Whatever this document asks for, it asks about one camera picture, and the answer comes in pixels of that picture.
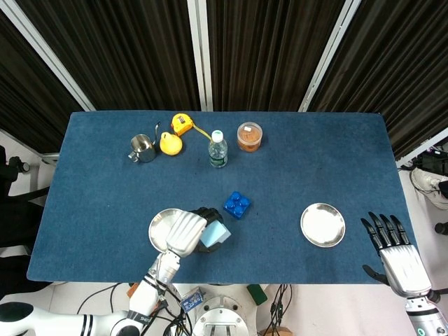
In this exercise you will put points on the yellow tape measure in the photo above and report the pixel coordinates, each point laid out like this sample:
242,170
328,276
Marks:
181,124

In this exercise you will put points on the blue circuit board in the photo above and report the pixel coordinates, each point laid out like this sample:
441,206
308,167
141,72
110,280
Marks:
192,301

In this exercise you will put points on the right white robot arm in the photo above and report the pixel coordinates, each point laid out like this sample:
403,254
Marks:
425,315

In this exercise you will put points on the clear water bottle green label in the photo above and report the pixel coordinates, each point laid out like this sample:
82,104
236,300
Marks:
218,154

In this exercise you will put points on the light blue cube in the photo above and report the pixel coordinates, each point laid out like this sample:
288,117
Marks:
215,236

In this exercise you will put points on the steel gooseneck pitcher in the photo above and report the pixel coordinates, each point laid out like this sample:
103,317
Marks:
141,150

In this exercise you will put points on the blue table cloth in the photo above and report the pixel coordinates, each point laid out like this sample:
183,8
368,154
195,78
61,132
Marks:
105,210

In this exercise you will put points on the blue building block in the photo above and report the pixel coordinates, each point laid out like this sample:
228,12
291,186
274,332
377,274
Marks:
237,204

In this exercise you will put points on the white frame post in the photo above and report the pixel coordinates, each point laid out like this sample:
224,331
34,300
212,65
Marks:
201,52
49,56
325,56

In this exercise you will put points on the silver robot base disc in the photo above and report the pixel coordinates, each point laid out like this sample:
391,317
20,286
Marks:
220,318

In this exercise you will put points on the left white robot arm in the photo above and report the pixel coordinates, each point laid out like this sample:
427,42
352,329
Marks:
147,297

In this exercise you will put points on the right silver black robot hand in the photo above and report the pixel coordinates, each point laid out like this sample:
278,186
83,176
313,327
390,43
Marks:
404,266

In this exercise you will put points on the green box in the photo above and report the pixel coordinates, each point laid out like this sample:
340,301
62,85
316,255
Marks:
257,294

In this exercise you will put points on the clear jar of rubber bands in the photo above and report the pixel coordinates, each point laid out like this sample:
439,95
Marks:
249,138

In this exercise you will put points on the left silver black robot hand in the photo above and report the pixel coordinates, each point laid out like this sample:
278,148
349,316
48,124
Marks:
183,232

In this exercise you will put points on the black chair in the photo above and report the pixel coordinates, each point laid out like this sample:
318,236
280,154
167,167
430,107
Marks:
17,210

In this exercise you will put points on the dark pleated curtain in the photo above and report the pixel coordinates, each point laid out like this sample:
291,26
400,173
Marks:
140,52

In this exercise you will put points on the yellow pear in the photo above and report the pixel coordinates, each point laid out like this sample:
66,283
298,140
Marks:
171,144

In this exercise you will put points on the round steel plate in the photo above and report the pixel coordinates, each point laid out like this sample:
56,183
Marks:
322,225
159,227

